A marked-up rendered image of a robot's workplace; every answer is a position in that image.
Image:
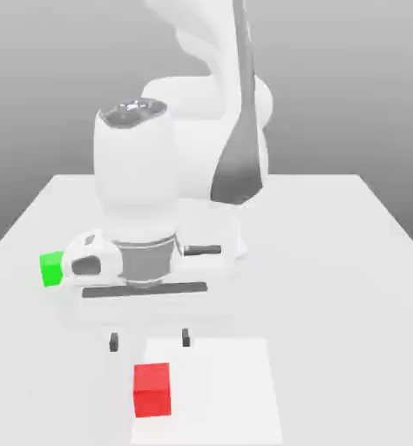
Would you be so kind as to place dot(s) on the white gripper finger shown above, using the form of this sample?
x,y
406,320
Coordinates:
x,y
185,337
113,342

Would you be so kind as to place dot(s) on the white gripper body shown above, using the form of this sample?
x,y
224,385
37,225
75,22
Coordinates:
x,y
143,308

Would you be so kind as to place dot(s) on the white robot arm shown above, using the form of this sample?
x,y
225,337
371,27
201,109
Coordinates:
x,y
135,174

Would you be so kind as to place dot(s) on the small red cube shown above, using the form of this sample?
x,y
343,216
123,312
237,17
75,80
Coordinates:
x,y
152,390

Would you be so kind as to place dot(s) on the small green cube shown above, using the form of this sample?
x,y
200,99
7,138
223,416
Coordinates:
x,y
51,269

